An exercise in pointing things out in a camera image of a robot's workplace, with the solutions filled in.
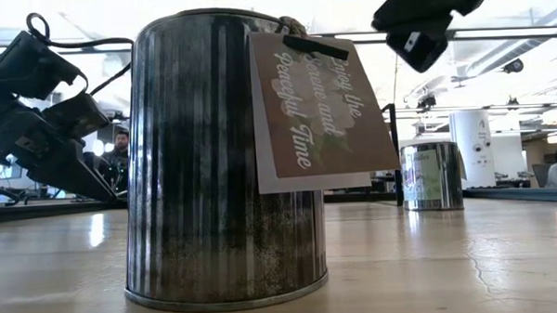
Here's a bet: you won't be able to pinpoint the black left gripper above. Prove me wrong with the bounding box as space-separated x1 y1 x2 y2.
0 53 120 207

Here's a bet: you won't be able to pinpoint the clear glass flask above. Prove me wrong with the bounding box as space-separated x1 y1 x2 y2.
114 5 330 313
399 140 466 213

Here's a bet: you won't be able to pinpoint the clear glass flask bottom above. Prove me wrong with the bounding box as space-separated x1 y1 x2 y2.
114 5 330 313

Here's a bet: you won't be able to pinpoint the brown printed gift tag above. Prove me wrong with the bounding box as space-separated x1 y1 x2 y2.
248 27 401 195

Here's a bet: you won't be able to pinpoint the brown twine knot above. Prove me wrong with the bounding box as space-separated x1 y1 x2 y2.
276 15 309 39

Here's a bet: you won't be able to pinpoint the black clip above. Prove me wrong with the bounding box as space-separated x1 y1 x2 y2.
281 32 350 64

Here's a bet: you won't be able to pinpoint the wooden shelf riser black legs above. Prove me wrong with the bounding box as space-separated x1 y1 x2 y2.
379 102 405 209

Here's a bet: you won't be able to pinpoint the black ceiling spotlight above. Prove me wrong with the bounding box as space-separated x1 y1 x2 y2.
415 92 438 111
501 58 525 74

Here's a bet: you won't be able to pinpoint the white cylindrical pillar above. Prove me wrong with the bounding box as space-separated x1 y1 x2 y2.
447 109 498 189

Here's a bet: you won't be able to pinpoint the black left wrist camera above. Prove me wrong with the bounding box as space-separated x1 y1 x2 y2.
0 28 84 103

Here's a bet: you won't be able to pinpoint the black left wrist camera cable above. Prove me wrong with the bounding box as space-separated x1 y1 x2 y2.
24 8 136 99

